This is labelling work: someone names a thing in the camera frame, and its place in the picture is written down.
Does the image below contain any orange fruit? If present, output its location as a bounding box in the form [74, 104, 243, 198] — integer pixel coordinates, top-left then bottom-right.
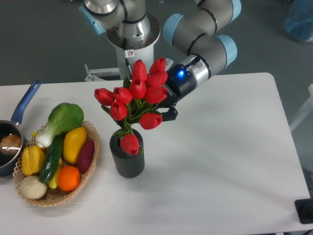
[58, 165, 80, 191]

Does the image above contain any red tulip bouquet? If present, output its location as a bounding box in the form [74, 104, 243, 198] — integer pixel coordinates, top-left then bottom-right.
[94, 58, 168, 155]

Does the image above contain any woven wicker basket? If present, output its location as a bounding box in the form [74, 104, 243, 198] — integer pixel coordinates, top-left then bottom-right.
[13, 121, 101, 207]

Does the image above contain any white steamed bun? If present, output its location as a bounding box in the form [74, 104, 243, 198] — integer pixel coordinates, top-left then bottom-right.
[20, 176, 47, 199]

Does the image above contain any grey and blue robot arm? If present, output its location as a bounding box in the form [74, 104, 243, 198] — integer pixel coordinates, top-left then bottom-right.
[79, 0, 241, 121]

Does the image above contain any yellow mango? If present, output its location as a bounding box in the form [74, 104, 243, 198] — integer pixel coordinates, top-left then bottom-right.
[63, 126, 87, 165]

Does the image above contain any blue translucent container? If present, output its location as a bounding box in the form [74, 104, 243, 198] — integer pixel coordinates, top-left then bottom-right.
[283, 0, 313, 42]

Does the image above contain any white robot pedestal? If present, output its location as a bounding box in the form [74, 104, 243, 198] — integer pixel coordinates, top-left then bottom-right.
[84, 12, 174, 82]

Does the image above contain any white furniture frame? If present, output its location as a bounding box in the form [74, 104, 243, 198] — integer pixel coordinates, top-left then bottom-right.
[289, 84, 313, 132]

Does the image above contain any brown bread roll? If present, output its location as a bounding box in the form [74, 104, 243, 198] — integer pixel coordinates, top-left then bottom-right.
[0, 134, 22, 155]

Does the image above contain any green cucumber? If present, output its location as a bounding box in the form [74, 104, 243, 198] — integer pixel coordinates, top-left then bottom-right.
[39, 133, 65, 184]

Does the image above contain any green bok choy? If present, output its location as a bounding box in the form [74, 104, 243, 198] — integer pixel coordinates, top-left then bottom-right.
[35, 102, 84, 148]

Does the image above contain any purple sweet potato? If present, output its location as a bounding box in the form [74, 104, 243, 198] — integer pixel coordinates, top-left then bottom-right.
[77, 140, 95, 173]

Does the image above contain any yellow bell pepper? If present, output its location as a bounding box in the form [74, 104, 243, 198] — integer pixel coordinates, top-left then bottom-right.
[22, 145, 45, 176]

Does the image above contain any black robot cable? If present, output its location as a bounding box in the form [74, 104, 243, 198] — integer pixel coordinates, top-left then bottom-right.
[122, 37, 134, 80]

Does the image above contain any yellow banana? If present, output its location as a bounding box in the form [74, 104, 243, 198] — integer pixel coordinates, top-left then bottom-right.
[48, 158, 63, 189]

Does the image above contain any dark grey ribbed vase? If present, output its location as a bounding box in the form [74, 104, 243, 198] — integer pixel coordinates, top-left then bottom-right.
[110, 129, 145, 178]

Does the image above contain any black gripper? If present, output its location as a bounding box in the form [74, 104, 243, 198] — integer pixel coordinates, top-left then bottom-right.
[156, 63, 197, 122]

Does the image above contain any blue saucepan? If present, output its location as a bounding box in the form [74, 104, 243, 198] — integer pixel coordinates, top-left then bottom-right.
[0, 80, 41, 177]

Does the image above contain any black device at edge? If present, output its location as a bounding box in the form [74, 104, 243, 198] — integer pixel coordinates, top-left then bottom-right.
[294, 198, 313, 224]

